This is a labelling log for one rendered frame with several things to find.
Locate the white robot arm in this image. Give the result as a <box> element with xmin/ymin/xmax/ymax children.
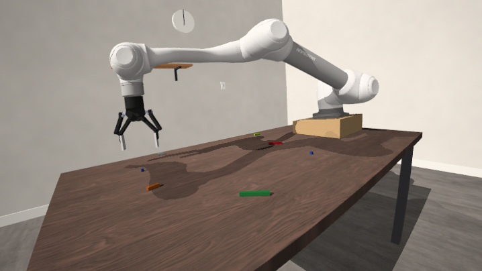
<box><xmin>109</xmin><ymin>19</ymin><xmax>379</xmax><ymax>119</ymax></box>

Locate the orange rod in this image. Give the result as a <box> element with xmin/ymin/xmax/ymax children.
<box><xmin>146</xmin><ymin>183</ymin><xmax>160</xmax><ymax>191</ymax></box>

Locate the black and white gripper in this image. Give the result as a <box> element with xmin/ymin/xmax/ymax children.
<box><xmin>114</xmin><ymin>96</ymin><xmax>162</xmax><ymax>151</ymax></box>

